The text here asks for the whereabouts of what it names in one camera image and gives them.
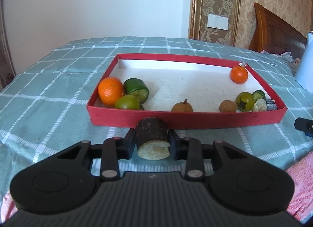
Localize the gold framed wall panel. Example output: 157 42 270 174
189 0 242 46

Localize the green tomato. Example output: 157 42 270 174
235 92 255 112
114 94 141 110

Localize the large orange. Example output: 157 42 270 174
98 77 124 107

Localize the brown longan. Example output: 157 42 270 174
219 100 237 113
171 98 193 113

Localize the small orange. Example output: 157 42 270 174
230 66 249 85

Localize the red cardboard box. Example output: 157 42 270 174
87 53 288 129

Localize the pink patterned cloth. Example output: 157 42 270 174
0 191 19 220
285 152 313 224

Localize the white light switch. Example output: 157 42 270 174
207 13 229 30

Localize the large dark sugarcane piece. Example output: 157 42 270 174
135 117 171 161

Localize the pink floral bedding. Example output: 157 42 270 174
260 50 301 65

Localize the green checked bedsheet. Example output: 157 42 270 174
0 36 313 218

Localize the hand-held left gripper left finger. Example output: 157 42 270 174
56 127 137 181

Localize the small green cucumber piece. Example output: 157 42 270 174
252 90 266 103

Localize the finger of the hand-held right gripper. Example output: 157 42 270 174
294 117 313 139

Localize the patterned curtain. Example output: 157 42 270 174
0 0 16 90

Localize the wooden headboard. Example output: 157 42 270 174
248 2 308 55

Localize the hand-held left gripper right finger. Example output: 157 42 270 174
168 129 248 181

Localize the pale blue plastic container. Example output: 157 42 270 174
294 31 313 88

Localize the small dark sugarcane piece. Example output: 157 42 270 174
252 98 278 112

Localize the large green cucumber piece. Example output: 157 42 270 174
123 78 149 103

